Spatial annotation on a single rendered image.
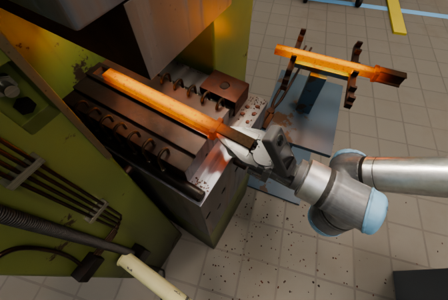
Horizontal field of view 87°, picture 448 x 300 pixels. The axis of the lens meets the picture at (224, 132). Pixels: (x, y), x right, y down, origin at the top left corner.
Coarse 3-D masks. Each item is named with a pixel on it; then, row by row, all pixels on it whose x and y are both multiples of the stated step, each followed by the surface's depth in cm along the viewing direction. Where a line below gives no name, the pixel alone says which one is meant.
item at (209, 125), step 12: (108, 72) 65; (120, 84) 63; (132, 84) 63; (144, 96) 61; (156, 96) 61; (168, 96) 61; (168, 108) 59; (180, 108) 59; (192, 108) 59; (192, 120) 57; (204, 120) 57; (216, 120) 57; (216, 132) 55; (228, 132) 54; (240, 132) 54; (240, 144) 53; (252, 144) 53
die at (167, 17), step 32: (0, 0) 35; (128, 0) 21; (160, 0) 24; (192, 0) 29; (224, 0) 35; (64, 32) 31; (96, 32) 27; (128, 32) 24; (160, 32) 26; (192, 32) 32; (128, 64) 29; (160, 64) 29
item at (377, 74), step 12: (276, 48) 84; (288, 48) 84; (300, 60) 84; (312, 60) 82; (324, 60) 81; (336, 60) 81; (348, 72) 81; (360, 72) 79; (372, 72) 78; (384, 72) 76; (396, 72) 76; (396, 84) 79
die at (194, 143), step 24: (120, 72) 68; (72, 96) 65; (96, 96) 64; (120, 96) 64; (192, 96) 64; (96, 120) 61; (120, 120) 61; (144, 120) 60; (168, 120) 60; (168, 144) 57; (192, 144) 56; (168, 168) 59; (192, 168) 57
